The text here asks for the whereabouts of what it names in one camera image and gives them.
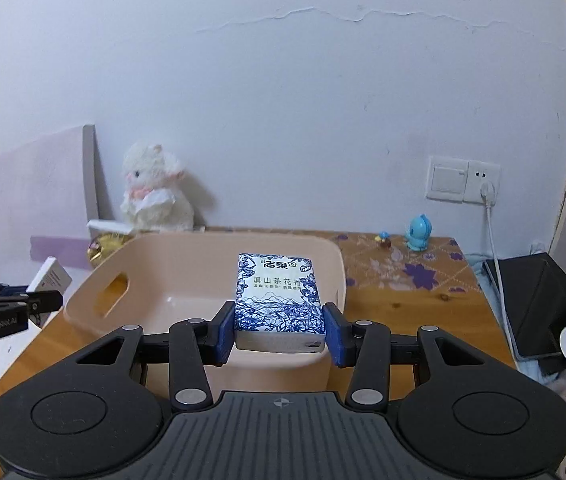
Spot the blue white tissue pack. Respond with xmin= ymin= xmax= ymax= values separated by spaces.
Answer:
xmin=234 ymin=252 xmax=326 ymax=353

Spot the small white box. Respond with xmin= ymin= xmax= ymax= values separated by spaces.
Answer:
xmin=26 ymin=257 xmax=72 ymax=328

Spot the beige plastic storage basket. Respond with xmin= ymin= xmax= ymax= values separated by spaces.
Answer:
xmin=64 ymin=232 xmax=346 ymax=396

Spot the small duck figurine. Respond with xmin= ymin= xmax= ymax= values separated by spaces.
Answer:
xmin=375 ymin=231 xmax=391 ymax=249

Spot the blue bird figurine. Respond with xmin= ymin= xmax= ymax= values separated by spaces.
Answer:
xmin=405 ymin=214 xmax=432 ymax=252

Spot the gold snack bag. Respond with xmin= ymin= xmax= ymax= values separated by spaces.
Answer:
xmin=86 ymin=233 xmax=131 ymax=269

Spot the white open cardboard box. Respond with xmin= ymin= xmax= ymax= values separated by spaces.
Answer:
xmin=86 ymin=219 xmax=134 ymax=237

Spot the white plush lamb toy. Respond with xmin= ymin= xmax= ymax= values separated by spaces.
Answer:
xmin=120 ymin=143 xmax=195 ymax=231

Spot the white wall switch socket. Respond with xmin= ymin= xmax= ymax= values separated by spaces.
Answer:
xmin=425 ymin=155 xmax=501 ymax=205

